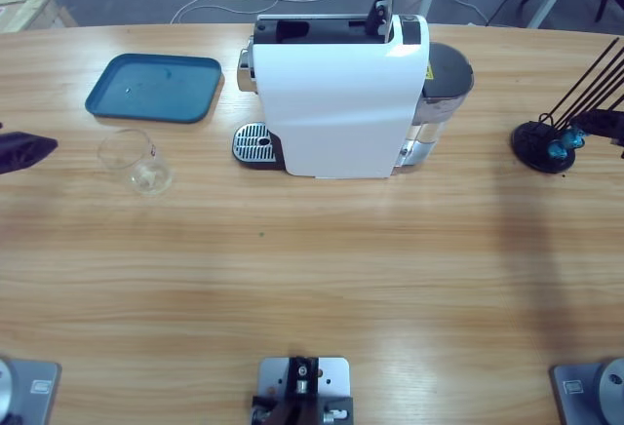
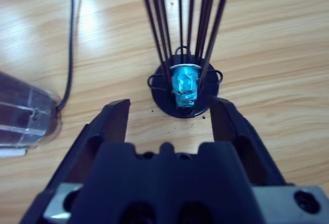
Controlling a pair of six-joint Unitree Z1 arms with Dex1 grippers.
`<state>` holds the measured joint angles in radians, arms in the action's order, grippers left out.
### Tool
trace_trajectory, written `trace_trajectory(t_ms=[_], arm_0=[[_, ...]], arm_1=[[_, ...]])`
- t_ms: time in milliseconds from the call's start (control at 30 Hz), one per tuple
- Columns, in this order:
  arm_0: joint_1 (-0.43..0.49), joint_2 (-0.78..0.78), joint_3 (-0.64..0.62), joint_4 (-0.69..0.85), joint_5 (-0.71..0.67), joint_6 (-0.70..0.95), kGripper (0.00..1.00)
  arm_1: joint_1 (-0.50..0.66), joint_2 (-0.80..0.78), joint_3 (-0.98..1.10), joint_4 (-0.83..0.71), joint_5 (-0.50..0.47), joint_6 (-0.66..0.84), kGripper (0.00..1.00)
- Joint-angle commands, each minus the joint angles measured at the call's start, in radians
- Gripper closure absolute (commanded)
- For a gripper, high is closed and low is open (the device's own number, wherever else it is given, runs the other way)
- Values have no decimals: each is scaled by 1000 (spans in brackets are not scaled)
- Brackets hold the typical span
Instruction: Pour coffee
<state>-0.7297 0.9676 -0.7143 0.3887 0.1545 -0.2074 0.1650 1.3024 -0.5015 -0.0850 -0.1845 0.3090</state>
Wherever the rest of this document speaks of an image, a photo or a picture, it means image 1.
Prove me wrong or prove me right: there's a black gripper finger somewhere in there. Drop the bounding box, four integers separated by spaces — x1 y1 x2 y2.
0 131 59 175
569 108 624 147

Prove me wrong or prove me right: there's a wooden crate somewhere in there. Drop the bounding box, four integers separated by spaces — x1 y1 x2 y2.
0 0 79 35

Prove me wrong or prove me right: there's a teal plastic tray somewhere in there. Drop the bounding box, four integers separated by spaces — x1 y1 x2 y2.
84 53 224 125

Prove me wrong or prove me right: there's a black capsule holder with rods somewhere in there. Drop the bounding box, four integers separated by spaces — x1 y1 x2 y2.
510 37 624 175

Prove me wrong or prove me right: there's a camera mount with dark post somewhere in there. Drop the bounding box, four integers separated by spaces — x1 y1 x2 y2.
251 355 355 425

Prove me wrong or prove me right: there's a clear drinking glass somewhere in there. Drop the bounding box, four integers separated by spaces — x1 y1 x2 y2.
97 128 176 196

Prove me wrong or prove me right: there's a white capsule coffee machine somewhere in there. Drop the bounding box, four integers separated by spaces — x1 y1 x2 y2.
231 0 433 180

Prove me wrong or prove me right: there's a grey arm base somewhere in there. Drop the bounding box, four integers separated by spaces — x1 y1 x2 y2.
0 356 63 425
549 356 624 425

